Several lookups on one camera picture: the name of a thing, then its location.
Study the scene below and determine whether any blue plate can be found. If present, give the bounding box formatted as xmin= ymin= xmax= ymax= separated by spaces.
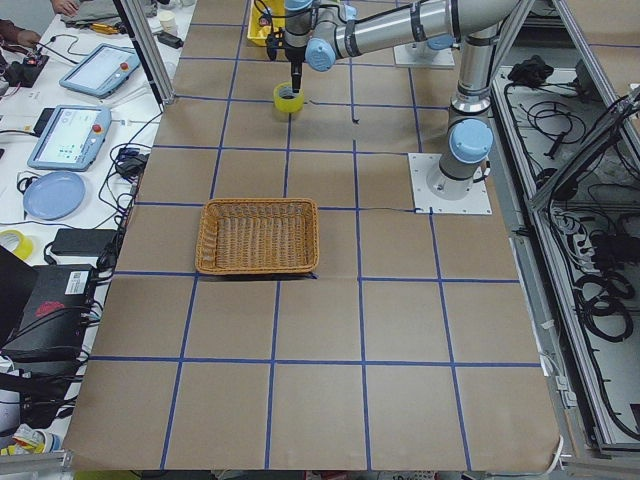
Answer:
xmin=23 ymin=171 xmax=86 ymax=220

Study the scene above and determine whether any aluminium frame post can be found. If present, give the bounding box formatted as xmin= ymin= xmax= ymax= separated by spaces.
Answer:
xmin=115 ymin=0 xmax=175 ymax=106

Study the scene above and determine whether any yellow tape roll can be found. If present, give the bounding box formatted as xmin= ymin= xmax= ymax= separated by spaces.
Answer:
xmin=273 ymin=82 xmax=305 ymax=114
xmin=0 ymin=230 xmax=34 ymax=261

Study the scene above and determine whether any teach pendant tablet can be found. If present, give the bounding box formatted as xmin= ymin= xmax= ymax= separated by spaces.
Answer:
xmin=27 ymin=105 xmax=112 ymax=172
xmin=59 ymin=43 xmax=141 ymax=99

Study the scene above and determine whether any lower teach pendant tablet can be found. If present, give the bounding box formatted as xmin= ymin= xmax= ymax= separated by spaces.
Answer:
xmin=27 ymin=105 xmax=112 ymax=172

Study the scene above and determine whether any upper teach pendant tablet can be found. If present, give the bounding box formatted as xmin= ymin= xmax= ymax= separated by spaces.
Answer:
xmin=59 ymin=43 xmax=141 ymax=99

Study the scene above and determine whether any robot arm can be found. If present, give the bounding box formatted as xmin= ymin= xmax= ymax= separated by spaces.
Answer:
xmin=255 ymin=0 xmax=531 ymax=181

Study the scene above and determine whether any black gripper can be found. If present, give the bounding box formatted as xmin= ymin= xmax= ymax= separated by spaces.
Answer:
xmin=266 ymin=28 xmax=306 ymax=94

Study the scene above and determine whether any black power adapter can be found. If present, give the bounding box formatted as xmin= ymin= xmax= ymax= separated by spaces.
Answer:
xmin=50 ymin=228 xmax=116 ymax=257

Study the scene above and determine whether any yellow tape roll on desk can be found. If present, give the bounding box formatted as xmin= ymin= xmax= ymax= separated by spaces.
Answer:
xmin=0 ymin=230 xmax=34 ymax=261

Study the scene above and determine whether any black computer box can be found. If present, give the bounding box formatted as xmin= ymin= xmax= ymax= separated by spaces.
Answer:
xmin=1 ymin=264 xmax=97 ymax=363

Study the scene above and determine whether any yellow plastic tray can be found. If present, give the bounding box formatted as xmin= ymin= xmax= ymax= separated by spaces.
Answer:
xmin=247 ymin=0 xmax=285 ymax=47

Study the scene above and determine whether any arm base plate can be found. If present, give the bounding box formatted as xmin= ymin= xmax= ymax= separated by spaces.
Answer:
xmin=393 ymin=42 xmax=455 ymax=70
xmin=407 ymin=153 xmax=492 ymax=215

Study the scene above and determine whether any brown wicker basket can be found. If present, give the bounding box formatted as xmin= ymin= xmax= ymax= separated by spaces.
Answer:
xmin=195 ymin=198 xmax=319 ymax=275

